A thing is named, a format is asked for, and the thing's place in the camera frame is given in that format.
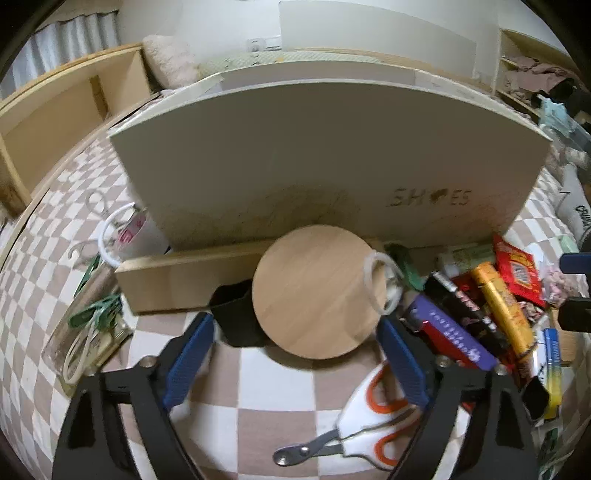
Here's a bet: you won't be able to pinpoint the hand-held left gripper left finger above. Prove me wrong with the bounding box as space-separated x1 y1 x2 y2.
52 312 216 480

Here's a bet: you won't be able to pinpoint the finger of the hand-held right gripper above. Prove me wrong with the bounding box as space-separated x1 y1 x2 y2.
560 251 591 274
557 297 591 332

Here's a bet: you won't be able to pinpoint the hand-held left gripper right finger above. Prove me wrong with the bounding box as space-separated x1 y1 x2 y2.
376 318 542 480

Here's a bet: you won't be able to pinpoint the red printed packet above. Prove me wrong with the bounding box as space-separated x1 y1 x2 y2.
492 234 549 308

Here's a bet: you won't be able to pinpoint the small black cup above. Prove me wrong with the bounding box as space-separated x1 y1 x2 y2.
209 283 269 349

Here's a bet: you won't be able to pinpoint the white orange scissors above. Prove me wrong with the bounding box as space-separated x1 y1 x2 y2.
272 361 435 472

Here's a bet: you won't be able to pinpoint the white plastic ring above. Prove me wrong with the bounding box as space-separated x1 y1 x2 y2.
364 250 403 315

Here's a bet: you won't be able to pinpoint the round wooden box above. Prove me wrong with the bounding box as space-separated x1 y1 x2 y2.
252 224 389 361

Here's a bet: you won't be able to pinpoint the white shoe box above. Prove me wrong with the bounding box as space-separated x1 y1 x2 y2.
108 60 553 254

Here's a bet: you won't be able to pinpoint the pink crumpled wrapper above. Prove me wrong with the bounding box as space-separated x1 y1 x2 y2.
539 262 570 306

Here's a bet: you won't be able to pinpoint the purple slim box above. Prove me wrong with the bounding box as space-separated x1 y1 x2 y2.
405 294 498 371

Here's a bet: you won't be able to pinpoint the blue translucent lighter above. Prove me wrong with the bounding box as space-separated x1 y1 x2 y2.
542 328 565 419

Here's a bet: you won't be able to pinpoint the yellow orange lighter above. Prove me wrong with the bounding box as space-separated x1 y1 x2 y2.
470 261 537 357

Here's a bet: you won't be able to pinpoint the long wooden block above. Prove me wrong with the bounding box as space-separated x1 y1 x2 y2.
115 239 280 315

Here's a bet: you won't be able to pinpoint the black red slim box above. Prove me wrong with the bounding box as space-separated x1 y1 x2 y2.
424 271 508 352

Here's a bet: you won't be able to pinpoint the black cube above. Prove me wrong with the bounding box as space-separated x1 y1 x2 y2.
521 375 551 422

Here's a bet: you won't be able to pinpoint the clear bag with green clips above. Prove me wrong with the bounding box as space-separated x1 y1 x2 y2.
43 267 136 385

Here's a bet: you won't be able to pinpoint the green clip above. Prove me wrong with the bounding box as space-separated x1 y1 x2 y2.
68 295 124 329

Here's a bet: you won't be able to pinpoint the green paper pack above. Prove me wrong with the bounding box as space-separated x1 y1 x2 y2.
435 244 498 274

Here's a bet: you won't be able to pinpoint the clear plastic storage bin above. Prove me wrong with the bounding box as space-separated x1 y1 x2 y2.
537 99 591 172

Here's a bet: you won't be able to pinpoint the clear plastic hook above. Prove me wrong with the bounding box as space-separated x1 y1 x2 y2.
68 188 112 265

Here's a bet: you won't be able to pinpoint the pile of pink clothes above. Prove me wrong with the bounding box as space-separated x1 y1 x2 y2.
502 55 574 99

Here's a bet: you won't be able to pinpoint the wooden closet shelf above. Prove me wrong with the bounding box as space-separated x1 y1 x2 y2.
493 28 580 126

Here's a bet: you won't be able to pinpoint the wooden bedside shelf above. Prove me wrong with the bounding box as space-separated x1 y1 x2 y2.
0 43 155 219

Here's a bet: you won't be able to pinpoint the fluffy white pillow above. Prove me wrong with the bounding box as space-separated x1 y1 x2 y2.
141 34 200 89

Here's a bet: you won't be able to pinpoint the green bolster pillow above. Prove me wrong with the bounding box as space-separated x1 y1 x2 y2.
198 50 289 78

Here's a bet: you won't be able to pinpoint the grey headboard panel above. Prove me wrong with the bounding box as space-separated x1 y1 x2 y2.
278 0 477 62

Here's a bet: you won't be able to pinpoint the grey curtain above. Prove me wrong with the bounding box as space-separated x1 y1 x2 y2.
13 13 122 89

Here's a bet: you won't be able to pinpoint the white wall switch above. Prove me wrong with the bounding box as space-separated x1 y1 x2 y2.
246 36 283 52

